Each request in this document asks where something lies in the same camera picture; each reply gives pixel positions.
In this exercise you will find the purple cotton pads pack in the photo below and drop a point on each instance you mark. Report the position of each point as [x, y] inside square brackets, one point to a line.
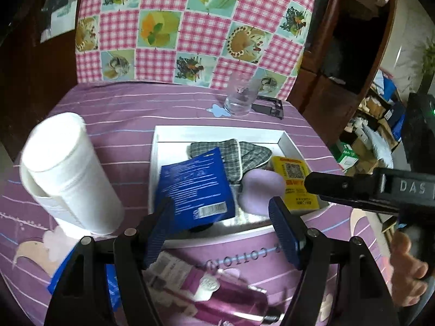
[216, 298]

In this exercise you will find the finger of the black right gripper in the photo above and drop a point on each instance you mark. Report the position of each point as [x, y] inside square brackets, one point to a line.
[359, 191]

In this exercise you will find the yellow QR code packet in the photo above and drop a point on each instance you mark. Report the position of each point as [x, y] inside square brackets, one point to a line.
[294, 172]

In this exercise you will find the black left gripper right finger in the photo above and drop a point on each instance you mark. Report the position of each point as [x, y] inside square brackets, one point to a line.
[290, 230]

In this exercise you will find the white shallow cardboard box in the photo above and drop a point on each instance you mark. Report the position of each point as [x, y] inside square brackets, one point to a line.
[169, 146]

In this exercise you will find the pink checkered fruit cloth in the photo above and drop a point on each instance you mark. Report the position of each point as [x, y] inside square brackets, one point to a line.
[193, 42]

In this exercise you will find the green white carton box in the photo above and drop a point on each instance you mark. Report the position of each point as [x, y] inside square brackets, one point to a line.
[344, 155]

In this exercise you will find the blue foil sachet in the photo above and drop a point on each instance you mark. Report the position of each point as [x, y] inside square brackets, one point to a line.
[200, 190]
[112, 282]

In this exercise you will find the clear drinking glass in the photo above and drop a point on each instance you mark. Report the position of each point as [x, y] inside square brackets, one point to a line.
[242, 91]

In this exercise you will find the lilac heart-shaped puff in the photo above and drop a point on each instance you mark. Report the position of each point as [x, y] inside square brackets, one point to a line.
[258, 187]

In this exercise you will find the person's right hand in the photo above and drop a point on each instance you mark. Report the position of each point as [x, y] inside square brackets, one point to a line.
[407, 284]

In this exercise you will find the grey plaid fabric pouch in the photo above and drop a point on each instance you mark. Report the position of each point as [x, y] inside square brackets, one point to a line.
[238, 157]

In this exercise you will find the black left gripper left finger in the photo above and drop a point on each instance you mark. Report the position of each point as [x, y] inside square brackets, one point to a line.
[163, 217]

